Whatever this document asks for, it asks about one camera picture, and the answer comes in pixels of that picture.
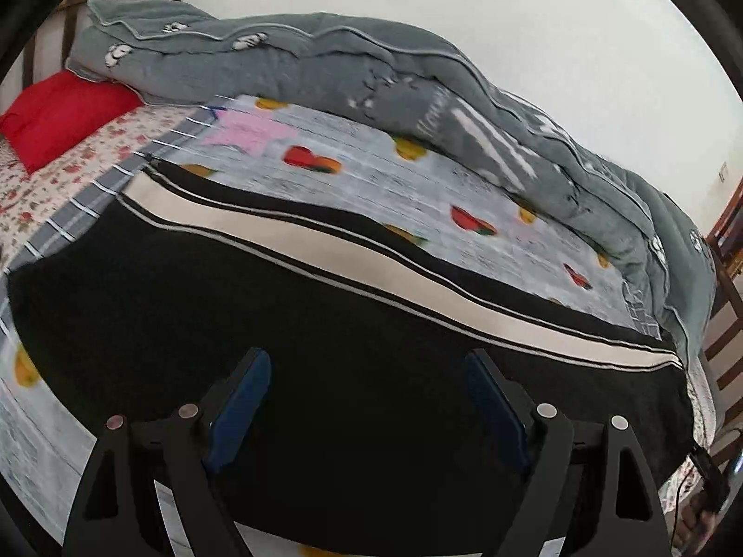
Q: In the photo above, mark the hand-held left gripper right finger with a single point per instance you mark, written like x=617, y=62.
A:
x=493, y=400

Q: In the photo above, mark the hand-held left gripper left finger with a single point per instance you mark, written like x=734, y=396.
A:
x=241, y=400

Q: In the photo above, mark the black pants with cream stripe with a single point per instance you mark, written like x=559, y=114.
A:
x=348, y=330

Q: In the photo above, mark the fruit print grey blanket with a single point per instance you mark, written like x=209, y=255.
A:
x=377, y=185

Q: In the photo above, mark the wooden footboard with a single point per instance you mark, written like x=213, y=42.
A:
x=728, y=214

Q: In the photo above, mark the floral bed sheet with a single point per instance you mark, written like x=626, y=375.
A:
x=58, y=191

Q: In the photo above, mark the red pillow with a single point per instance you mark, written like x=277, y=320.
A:
x=58, y=116

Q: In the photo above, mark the grey quilt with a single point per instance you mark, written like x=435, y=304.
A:
x=348, y=58

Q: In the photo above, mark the wall outlet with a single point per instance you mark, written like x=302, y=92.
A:
x=724, y=172

